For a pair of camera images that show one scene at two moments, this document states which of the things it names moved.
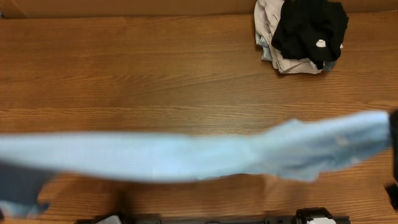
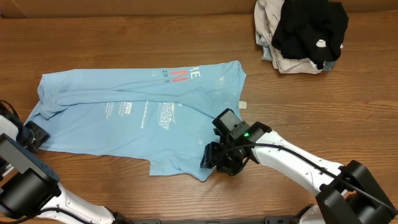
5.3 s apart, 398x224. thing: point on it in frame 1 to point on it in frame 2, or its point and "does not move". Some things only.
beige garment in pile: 266,15 does not move
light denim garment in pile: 267,55 does not move
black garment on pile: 313,30 does not move
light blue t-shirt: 294,149 to 164,116
